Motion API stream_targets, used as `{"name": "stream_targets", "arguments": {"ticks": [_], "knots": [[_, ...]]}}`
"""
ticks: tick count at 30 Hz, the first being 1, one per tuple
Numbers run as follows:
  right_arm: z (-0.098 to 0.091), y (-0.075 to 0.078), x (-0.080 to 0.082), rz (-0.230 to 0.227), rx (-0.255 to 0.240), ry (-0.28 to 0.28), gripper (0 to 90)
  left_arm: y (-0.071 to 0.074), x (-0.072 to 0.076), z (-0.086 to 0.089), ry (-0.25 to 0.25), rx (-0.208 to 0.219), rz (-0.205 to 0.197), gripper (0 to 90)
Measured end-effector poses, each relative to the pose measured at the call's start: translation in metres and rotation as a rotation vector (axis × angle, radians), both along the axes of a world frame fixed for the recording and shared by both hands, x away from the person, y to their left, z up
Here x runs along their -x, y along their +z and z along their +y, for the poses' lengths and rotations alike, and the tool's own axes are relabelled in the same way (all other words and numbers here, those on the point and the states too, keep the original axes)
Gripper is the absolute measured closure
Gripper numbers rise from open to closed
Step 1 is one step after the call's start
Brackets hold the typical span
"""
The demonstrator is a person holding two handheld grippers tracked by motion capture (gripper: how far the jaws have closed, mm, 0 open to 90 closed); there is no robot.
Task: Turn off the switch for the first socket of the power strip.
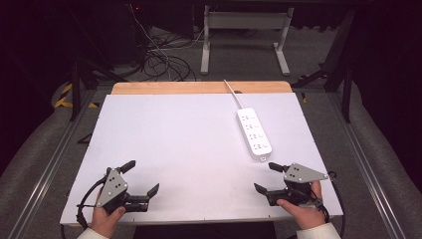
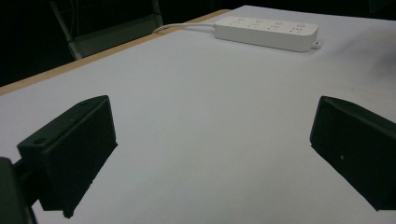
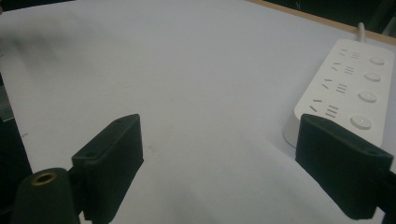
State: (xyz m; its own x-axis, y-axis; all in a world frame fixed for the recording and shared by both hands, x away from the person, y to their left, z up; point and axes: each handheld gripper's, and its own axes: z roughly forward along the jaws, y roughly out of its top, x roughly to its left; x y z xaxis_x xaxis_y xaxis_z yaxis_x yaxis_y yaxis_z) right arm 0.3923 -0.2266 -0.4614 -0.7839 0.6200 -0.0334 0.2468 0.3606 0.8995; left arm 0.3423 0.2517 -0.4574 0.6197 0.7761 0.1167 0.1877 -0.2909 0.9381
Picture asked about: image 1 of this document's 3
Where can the yellow black hazard tape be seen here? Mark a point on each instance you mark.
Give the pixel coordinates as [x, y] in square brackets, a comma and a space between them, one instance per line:
[63, 99]

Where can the person's left white sleeve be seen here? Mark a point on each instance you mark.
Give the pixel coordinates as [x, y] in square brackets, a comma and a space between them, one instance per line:
[91, 234]

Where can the person's right white sleeve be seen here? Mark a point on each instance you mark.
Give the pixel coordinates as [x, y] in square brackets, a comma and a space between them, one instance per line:
[319, 232]

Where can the person's right hand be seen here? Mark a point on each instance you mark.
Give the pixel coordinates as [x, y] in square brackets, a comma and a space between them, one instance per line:
[307, 215]

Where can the white board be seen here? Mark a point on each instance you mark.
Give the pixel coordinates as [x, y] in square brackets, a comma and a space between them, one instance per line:
[182, 149]

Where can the white metal desk frame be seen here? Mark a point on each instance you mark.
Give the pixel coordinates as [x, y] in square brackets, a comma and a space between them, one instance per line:
[245, 20]

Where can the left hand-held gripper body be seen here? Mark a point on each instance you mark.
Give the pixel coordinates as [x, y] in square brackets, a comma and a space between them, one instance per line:
[112, 188]

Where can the person's left hand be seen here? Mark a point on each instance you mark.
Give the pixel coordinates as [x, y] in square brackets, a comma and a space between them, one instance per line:
[105, 220]

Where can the person's white sleeve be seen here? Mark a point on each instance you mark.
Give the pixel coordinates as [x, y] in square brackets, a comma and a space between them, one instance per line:
[91, 234]
[319, 232]

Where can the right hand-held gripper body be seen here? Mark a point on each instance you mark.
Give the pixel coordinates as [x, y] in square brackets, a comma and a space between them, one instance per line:
[300, 174]

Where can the wooden table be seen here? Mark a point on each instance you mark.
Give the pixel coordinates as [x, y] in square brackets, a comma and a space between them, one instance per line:
[182, 88]

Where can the white power strip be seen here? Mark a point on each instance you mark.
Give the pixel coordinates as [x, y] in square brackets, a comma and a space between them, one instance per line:
[253, 134]

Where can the black metal stand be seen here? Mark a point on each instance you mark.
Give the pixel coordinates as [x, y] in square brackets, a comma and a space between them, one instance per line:
[346, 96]
[75, 93]

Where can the aluminium floor rail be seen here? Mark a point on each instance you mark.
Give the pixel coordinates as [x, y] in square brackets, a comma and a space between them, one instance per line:
[371, 172]
[43, 186]

